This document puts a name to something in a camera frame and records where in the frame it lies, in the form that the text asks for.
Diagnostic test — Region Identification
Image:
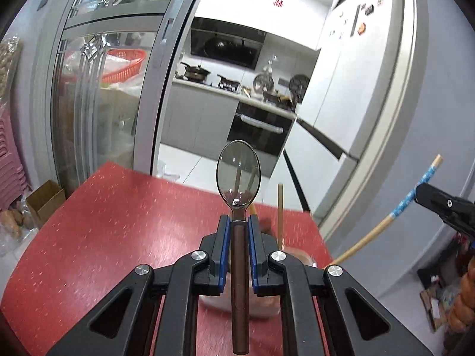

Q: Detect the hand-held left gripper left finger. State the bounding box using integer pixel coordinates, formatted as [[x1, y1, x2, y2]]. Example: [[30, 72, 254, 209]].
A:
[[46, 214, 232, 356]]

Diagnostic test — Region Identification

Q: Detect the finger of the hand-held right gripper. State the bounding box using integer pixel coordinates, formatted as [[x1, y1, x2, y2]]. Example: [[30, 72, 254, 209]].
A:
[[414, 182, 475, 239]]

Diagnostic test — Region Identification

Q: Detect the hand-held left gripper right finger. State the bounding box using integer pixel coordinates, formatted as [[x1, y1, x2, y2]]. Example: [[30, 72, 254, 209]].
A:
[[247, 214, 433, 356]]

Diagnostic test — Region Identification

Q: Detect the blue patterned chopstick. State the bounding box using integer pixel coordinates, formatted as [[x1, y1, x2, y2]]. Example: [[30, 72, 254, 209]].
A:
[[332, 155, 445, 266]]

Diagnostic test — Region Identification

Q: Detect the metal spoon brown handle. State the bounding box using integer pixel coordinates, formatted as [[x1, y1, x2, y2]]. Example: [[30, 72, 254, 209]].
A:
[[216, 140, 261, 355]]

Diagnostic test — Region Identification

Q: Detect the wooden chopstick with engraved mark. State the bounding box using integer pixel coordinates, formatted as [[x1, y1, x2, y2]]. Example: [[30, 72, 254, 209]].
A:
[[278, 183, 285, 250]]

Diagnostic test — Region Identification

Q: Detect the bag of orange fruit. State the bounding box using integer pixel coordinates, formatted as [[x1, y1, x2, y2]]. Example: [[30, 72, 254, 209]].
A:
[[447, 258, 475, 336]]

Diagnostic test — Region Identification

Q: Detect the black built-in oven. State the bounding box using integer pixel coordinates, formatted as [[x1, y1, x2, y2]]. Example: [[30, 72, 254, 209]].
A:
[[226, 102, 297, 156]]

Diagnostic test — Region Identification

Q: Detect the white refrigerator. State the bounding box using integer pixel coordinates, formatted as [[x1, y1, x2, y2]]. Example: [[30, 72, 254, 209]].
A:
[[282, 0, 414, 227]]

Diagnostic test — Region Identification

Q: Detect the white kitchen counter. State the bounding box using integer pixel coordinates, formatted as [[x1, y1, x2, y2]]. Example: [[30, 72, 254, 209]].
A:
[[171, 77, 298, 120]]

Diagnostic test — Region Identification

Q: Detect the black cooking pot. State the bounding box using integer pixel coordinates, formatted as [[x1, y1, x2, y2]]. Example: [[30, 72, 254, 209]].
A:
[[217, 74, 240, 92]]

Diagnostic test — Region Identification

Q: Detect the round metal pan lid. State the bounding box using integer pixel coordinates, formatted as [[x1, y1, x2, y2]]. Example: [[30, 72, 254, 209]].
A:
[[253, 73, 276, 93], [289, 74, 311, 96]]

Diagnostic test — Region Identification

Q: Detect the glass sliding door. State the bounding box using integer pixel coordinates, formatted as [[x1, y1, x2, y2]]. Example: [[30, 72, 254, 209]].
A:
[[30, 0, 210, 197]]

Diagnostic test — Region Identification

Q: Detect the black wok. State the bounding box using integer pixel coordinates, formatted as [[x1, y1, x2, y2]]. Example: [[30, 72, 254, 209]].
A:
[[181, 61, 211, 82]]

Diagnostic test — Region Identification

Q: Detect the open cardboard box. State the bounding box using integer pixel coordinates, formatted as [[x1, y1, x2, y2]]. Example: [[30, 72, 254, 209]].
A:
[[25, 180, 67, 229]]

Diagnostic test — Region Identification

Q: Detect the black range hood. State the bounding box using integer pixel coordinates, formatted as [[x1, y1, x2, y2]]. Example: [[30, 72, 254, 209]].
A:
[[190, 28, 267, 70]]

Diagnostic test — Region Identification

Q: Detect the group of fridge magnets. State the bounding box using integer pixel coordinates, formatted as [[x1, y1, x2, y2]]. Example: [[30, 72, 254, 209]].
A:
[[328, 0, 387, 39]]

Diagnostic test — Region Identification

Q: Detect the pile of sweet potatoes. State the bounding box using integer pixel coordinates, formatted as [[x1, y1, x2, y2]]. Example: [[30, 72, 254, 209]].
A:
[[0, 208, 38, 247]]

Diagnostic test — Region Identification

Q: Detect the red plastic basket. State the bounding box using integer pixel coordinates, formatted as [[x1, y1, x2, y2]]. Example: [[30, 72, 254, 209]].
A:
[[99, 48, 148, 84]]

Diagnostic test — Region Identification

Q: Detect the stack of pink stools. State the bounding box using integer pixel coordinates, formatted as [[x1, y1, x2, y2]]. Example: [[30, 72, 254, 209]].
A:
[[0, 107, 33, 210]]

